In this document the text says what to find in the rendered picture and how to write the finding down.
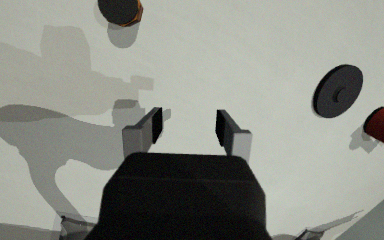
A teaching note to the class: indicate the small spice jar with dark lid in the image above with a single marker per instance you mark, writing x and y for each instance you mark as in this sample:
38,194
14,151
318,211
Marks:
124,13

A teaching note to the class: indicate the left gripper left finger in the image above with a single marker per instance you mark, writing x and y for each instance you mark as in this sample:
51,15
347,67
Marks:
141,136

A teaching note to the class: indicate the dark grey round disc with center stud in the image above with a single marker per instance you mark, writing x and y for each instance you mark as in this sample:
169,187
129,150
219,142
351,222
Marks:
330,94

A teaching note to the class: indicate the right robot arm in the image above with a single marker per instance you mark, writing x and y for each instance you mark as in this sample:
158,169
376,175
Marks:
310,235

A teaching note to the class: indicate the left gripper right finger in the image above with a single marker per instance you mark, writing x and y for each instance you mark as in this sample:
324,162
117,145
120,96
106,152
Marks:
236,141

